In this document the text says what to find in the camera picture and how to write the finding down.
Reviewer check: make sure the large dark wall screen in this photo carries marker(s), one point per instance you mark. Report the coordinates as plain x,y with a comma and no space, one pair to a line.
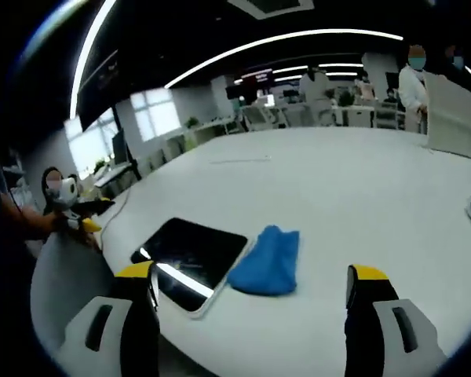
98,86

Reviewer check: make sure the potted green plant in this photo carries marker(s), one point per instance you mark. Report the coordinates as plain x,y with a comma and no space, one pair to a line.
191,123

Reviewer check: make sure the curved ceiling light strip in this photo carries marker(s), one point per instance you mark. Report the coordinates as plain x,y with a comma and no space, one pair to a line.
282,39

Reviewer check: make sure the blue cleaning cloth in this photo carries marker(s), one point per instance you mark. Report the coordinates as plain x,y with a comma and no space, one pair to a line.
267,263

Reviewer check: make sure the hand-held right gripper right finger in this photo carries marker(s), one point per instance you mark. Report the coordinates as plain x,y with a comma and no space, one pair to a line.
400,337

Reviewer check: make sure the white partition board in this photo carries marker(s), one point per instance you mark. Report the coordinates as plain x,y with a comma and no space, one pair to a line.
459,118

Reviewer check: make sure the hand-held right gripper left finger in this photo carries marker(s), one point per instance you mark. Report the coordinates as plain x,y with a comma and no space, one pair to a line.
102,337

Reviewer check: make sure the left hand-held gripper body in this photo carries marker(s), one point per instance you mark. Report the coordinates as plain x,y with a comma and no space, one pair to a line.
70,190

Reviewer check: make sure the long ceiling light strip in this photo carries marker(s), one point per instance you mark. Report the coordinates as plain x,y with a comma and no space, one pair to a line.
88,51

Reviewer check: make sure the black monitor on stand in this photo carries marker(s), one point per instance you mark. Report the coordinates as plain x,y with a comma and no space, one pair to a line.
121,153

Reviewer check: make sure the white office chair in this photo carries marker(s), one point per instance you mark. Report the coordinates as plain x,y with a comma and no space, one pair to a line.
263,118

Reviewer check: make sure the small green plant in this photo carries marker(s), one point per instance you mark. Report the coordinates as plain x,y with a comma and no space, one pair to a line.
100,165

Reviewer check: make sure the bright window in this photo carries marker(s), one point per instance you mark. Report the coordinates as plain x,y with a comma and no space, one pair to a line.
88,145
155,116

